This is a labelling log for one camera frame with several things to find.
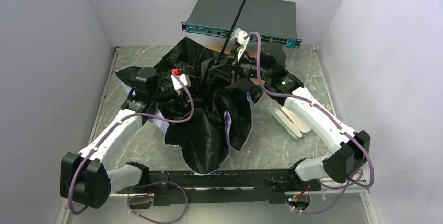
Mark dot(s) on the purple folding umbrella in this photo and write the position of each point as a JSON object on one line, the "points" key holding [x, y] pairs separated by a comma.
{"points": [[209, 118]]}

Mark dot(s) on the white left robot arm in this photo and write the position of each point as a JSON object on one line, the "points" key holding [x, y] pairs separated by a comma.
{"points": [[110, 143]]}

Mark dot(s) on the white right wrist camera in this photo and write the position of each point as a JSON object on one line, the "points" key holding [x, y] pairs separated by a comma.
{"points": [[241, 39]]}

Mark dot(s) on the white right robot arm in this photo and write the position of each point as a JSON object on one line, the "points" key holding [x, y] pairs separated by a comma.
{"points": [[348, 149]]}

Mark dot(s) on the wooden base board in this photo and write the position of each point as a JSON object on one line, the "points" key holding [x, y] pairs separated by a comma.
{"points": [[215, 47]]}

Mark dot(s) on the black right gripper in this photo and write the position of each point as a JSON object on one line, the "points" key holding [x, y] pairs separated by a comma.
{"points": [[226, 71]]}

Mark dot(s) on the mint green umbrella case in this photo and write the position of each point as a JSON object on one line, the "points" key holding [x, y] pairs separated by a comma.
{"points": [[292, 123]]}

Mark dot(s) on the grey network switch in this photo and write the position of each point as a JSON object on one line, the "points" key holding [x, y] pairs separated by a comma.
{"points": [[274, 20]]}

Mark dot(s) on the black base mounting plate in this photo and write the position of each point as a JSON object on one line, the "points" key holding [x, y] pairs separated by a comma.
{"points": [[223, 186]]}

